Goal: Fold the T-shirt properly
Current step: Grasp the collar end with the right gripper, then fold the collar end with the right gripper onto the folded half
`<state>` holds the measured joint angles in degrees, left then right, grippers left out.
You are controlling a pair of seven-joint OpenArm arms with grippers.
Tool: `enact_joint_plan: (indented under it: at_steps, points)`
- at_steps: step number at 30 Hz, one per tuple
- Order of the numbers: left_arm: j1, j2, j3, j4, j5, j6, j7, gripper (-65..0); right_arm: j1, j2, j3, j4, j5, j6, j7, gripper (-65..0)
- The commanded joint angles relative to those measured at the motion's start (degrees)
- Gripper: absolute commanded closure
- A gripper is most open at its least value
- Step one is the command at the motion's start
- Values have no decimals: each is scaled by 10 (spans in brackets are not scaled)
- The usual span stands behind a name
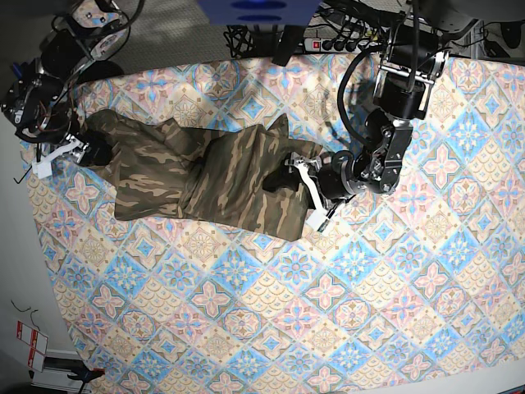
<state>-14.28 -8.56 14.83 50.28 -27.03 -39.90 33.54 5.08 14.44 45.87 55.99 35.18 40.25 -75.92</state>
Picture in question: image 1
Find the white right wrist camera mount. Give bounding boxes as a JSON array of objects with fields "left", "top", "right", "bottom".
[{"left": 31, "top": 134, "right": 89, "bottom": 180}]

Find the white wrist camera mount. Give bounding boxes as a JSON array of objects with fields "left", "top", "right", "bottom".
[
  {"left": 284, "top": 152, "right": 344, "bottom": 234},
  {"left": 31, "top": 134, "right": 89, "bottom": 180}
]

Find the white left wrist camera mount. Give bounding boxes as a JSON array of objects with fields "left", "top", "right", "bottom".
[{"left": 284, "top": 152, "right": 344, "bottom": 234}]

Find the black allen key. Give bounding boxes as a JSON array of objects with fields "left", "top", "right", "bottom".
[{"left": 13, "top": 166, "right": 33, "bottom": 185}]

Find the patterned tile tablecloth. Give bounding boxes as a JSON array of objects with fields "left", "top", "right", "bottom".
[{"left": 27, "top": 58, "right": 524, "bottom": 393}]

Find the black blue bottom clamp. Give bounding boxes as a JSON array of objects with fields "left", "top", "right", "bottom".
[{"left": 67, "top": 367, "right": 105, "bottom": 392}]

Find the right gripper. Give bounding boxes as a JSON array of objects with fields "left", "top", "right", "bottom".
[{"left": 52, "top": 131, "right": 113, "bottom": 167}]

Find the camouflage T-shirt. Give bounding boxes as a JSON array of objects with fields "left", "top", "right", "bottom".
[{"left": 84, "top": 109, "right": 322, "bottom": 241}]

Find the black round base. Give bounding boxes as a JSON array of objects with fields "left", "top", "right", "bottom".
[{"left": 77, "top": 61, "right": 124, "bottom": 84}]

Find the red white label tag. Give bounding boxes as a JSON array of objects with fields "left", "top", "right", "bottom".
[{"left": 16, "top": 321, "right": 48, "bottom": 372}]

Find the blue table clamp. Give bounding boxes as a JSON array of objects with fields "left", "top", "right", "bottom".
[{"left": 10, "top": 62, "right": 24, "bottom": 80}]

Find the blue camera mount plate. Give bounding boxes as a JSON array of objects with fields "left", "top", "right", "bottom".
[{"left": 197, "top": 0, "right": 321, "bottom": 25}]

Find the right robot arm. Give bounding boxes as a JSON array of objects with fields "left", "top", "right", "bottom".
[{"left": 1, "top": 1, "right": 144, "bottom": 167}]

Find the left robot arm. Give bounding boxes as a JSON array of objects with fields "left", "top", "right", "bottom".
[{"left": 262, "top": 1, "right": 476, "bottom": 210}]

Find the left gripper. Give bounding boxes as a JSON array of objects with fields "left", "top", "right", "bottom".
[{"left": 262, "top": 151, "right": 365, "bottom": 205}]

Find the white power strip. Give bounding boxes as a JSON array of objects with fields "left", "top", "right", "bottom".
[{"left": 300, "top": 38, "right": 380, "bottom": 54}]

